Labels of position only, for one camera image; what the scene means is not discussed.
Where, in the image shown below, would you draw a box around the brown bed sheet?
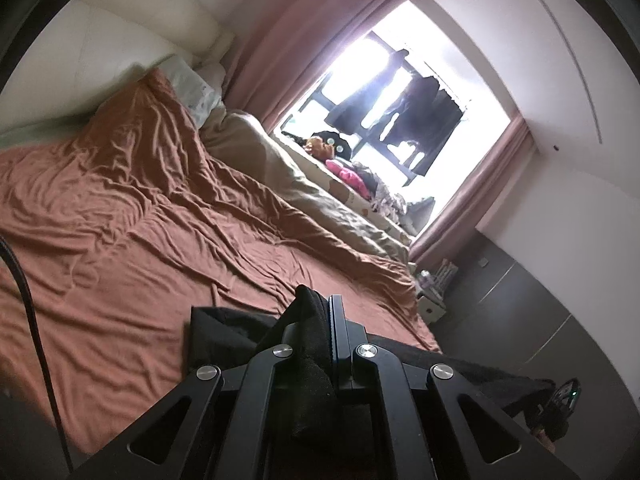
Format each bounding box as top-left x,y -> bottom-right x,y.
0,67 -> 442,461

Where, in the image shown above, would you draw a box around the cream padded headboard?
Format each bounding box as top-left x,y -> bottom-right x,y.
0,0 -> 236,137

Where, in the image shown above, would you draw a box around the black plush toy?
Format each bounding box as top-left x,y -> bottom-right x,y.
310,131 -> 354,159

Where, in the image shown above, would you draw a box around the brown plush toy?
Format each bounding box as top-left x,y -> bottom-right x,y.
304,137 -> 336,162

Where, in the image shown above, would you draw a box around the white nightstand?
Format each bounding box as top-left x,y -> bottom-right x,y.
414,291 -> 449,324

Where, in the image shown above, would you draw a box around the person's right hand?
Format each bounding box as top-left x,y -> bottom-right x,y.
530,425 -> 557,453

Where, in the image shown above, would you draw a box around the beige duvet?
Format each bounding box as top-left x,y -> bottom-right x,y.
200,110 -> 417,267

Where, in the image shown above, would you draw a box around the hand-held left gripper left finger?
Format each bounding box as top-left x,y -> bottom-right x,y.
70,324 -> 303,480

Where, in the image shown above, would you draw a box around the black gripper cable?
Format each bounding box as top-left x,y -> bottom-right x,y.
0,237 -> 75,472

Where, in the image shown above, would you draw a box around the dark hanging clothes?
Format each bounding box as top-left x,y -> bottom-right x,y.
395,74 -> 464,177

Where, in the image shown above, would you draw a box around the light printed pillow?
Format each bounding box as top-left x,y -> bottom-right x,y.
160,55 -> 227,129

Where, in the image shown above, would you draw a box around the pink curtain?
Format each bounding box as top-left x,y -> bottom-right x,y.
407,117 -> 532,267
222,0 -> 420,132

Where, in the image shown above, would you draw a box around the black uniform shirt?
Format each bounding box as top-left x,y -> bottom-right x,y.
190,284 -> 557,461

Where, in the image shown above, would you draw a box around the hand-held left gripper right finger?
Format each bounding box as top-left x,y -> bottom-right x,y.
327,296 -> 573,480

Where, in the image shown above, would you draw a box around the pink cushion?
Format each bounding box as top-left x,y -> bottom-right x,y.
325,158 -> 372,197

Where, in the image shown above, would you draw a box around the white reed diffuser box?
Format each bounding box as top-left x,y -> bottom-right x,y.
432,259 -> 457,292

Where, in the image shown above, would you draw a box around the dark hanging garment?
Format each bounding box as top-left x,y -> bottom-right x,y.
325,49 -> 412,134

